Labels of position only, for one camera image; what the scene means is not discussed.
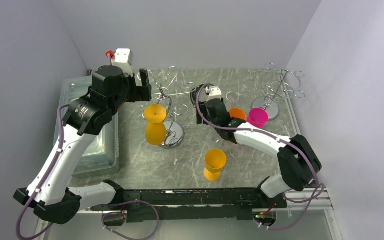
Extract orange wine glass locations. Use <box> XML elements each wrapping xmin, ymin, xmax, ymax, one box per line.
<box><xmin>228</xmin><ymin>107</ymin><xmax>247</xmax><ymax>121</ymax></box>

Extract clear wine glass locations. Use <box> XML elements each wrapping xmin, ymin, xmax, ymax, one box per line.
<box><xmin>229</xmin><ymin>144</ymin><xmax>245</xmax><ymax>158</ymax></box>
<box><xmin>209</xmin><ymin>135</ymin><xmax>223</xmax><ymax>149</ymax></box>

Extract pink wine glass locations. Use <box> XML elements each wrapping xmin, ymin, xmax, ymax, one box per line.
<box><xmin>246</xmin><ymin>107</ymin><xmax>269</xmax><ymax>129</ymax></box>

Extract yellow-orange wine glass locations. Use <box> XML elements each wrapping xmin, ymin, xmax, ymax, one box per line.
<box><xmin>203</xmin><ymin>148</ymin><xmax>227</xmax><ymax>182</ymax></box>

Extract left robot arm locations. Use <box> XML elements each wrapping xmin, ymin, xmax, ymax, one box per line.
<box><xmin>13</xmin><ymin>65</ymin><xmax>152</xmax><ymax>225</ymax></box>

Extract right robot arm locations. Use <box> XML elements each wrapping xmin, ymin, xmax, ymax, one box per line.
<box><xmin>195</xmin><ymin>98</ymin><xmax>322</xmax><ymax>208</ymax></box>

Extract clear tumbler glass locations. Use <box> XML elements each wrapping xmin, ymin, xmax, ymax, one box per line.
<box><xmin>225</xmin><ymin>91</ymin><xmax>240</xmax><ymax>110</ymax></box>

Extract yellow wine glass left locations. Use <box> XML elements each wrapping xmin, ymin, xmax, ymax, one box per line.
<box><xmin>143</xmin><ymin>104</ymin><xmax>167</xmax><ymax>146</ymax></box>

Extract chrome wine glass rack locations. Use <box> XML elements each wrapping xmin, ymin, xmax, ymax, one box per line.
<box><xmin>146</xmin><ymin>66</ymin><xmax>197</xmax><ymax>150</ymax></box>

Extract clear plastic storage box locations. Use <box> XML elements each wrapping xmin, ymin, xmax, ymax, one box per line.
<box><xmin>59</xmin><ymin>76</ymin><xmax>121</xmax><ymax>178</ymax></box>

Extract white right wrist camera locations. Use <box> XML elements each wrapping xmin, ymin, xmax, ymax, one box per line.
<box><xmin>205</xmin><ymin>86</ymin><xmax>223</xmax><ymax>101</ymax></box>

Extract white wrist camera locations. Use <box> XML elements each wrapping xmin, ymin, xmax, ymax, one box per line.
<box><xmin>105</xmin><ymin>48</ymin><xmax>134</xmax><ymax>77</ymax></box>
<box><xmin>205</xmin><ymin>86</ymin><xmax>223</xmax><ymax>101</ymax></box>

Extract black coiled cable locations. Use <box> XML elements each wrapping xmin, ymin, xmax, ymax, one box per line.
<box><xmin>190</xmin><ymin>83</ymin><xmax>216</xmax><ymax>110</ymax></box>

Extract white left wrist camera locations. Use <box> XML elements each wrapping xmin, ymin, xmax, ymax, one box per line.
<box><xmin>105</xmin><ymin>48</ymin><xmax>134</xmax><ymax>77</ymax></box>

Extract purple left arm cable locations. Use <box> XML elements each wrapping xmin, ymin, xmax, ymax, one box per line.
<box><xmin>15</xmin><ymin>104</ymin><xmax>161</xmax><ymax>240</ymax></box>

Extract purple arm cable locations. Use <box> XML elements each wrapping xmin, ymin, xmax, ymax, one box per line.
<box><xmin>15</xmin><ymin>104</ymin><xmax>161</xmax><ymax>240</ymax></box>
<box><xmin>195</xmin><ymin>83</ymin><xmax>326</xmax><ymax>232</ymax></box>

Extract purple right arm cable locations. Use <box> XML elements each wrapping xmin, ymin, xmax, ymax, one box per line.
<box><xmin>195</xmin><ymin>83</ymin><xmax>326</xmax><ymax>232</ymax></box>

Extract aluminium frame rails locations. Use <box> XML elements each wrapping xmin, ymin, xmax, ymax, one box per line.
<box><xmin>32</xmin><ymin>69</ymin><xmax>342</xmax><ymax>240</ymax></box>

